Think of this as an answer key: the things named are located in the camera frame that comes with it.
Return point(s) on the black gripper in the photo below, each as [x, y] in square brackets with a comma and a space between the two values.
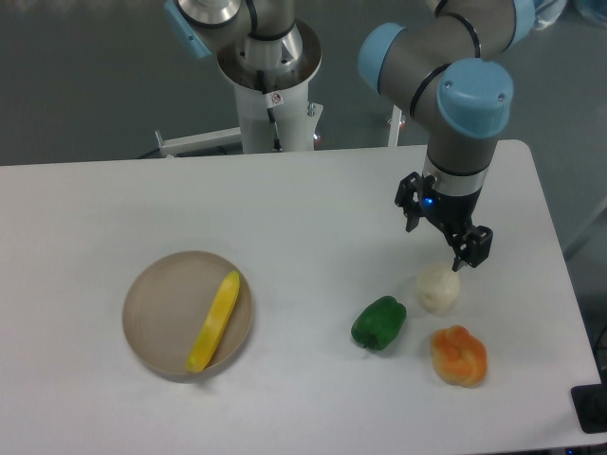
[452, 215]

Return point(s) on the yellow toy banana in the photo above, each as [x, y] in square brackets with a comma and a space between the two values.
[215, 324]

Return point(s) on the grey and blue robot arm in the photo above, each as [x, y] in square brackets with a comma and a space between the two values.
[444, 77]

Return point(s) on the beige round plate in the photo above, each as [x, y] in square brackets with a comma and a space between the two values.
[165, 309]

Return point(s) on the white toy garlic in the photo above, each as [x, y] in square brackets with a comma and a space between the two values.
[437, 288]

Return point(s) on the green toy bell pepper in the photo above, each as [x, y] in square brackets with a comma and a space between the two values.
[379, 324]

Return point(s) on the orange toy bread knot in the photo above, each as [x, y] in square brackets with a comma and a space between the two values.
[458, 357]

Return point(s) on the black device at table edge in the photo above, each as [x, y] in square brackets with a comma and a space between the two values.
[590, 406]

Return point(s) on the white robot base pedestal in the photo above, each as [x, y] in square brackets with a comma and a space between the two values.
[270, 80]

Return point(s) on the white metal frame bracket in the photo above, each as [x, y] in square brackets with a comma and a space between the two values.
[197, 143]

